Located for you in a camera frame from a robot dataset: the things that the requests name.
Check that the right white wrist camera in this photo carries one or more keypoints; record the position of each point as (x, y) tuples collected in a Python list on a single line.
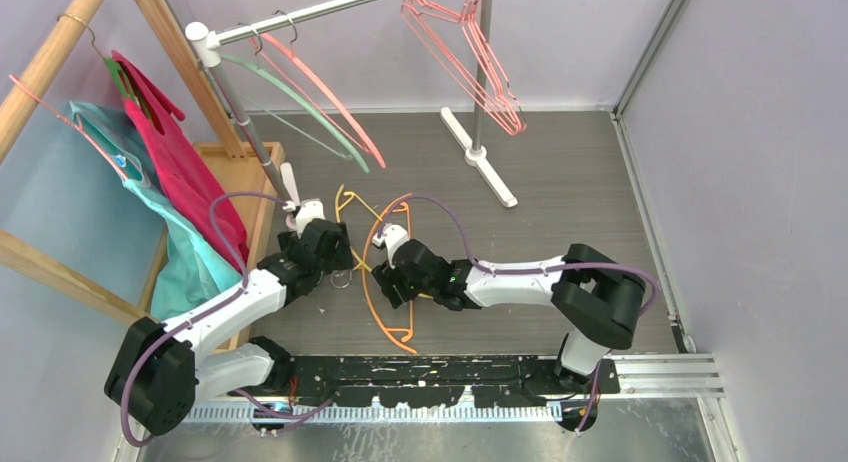
[(391, 238)]

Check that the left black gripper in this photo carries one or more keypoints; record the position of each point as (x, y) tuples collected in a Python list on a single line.
[(339, 259)]

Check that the orange plastic hanger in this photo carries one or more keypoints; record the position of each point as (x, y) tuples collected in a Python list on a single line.
[(399, 337)]

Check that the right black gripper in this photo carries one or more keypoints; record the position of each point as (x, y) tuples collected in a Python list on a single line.
[(387, 277)]

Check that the yellow plastic hanger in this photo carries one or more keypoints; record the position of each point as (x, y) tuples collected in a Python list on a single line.
[(345, 197)]

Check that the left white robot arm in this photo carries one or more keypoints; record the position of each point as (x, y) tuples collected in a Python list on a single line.
[(163, 369)]

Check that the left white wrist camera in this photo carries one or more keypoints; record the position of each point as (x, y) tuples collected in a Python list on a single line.
[(305, 213)]

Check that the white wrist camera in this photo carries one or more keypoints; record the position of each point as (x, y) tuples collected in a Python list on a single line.
[(305, 213), (391, 238)]

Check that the pink wire hanger with shirt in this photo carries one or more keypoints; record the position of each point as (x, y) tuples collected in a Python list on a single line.
[(73, 124)]

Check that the wooden clothes rack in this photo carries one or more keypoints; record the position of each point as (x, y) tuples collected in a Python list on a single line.
[(58, 195)]

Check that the red t-shirt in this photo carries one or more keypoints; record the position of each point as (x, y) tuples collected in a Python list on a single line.
[(184, 177)]

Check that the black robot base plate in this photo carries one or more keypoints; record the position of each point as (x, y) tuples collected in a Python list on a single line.
[(574, 380)]

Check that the silver metal clothes rack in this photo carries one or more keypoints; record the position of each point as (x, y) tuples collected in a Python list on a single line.
[(458, 39)]

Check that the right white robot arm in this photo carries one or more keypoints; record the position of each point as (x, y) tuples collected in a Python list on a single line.
[(601, 299)]

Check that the teal t-shirt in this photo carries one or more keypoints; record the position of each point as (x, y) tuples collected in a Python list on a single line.
[(194, 271)]

